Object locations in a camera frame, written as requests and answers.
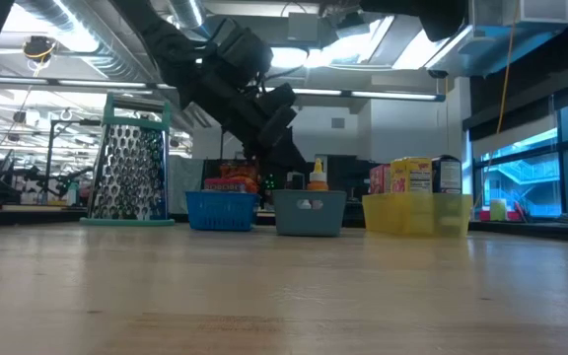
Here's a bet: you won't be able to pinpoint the blue plastic bin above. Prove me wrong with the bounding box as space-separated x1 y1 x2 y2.
183 190 261 233

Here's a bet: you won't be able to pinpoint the pale green container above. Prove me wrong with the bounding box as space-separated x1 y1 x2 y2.
489 198 508 222

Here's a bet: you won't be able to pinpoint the grey background panel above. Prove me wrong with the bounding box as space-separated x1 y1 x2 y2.
168 155 205 216

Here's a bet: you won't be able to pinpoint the black background rack frame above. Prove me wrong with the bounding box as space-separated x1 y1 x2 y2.
44 117 107 198

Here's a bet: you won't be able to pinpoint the grey plastic bin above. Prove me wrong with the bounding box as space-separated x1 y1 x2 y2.
271 189 347 238

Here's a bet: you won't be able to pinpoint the round silver air duct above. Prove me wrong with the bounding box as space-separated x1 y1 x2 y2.
168 0 206 30

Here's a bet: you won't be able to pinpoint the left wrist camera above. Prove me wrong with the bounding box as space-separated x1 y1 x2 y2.
256 82 299 118

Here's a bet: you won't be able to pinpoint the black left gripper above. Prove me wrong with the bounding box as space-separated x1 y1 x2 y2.
224 106 311 173

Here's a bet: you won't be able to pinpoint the black ceiling cord reel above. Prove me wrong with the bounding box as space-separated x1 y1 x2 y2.
22 35 58 65

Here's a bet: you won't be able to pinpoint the yellow translucent plastic bin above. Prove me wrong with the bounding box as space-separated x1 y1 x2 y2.
361 191 473 240

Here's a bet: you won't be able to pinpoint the yellow hanging cord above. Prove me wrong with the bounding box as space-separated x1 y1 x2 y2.
494 0 521 137

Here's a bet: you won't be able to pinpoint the brown orange snack packet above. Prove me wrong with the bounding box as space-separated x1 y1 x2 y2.
216 160 260 193

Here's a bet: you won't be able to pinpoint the large silver air duct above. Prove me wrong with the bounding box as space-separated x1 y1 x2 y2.
12 0 137 75

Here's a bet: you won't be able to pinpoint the red box with grey end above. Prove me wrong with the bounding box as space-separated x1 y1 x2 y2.
203 177 249 193

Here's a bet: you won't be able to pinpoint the white ceiling air unit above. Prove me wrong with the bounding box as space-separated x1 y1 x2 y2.
518 0 568 26

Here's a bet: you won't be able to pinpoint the grey ceiling junction box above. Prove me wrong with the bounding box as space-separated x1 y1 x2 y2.
286 12 320 43

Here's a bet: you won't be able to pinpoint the long fluorescent light fixture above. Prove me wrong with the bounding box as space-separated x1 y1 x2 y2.
0 76 150 91
291 86 446 103

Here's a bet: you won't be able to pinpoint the yellow mustard squeeze bottle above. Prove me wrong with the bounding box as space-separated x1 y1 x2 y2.
306 157 329 192

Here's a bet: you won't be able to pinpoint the black cabinets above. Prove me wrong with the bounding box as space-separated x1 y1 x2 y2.
203 152 406 198

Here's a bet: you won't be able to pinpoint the yellow cereal box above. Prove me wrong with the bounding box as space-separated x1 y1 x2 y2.
390 156 434 194

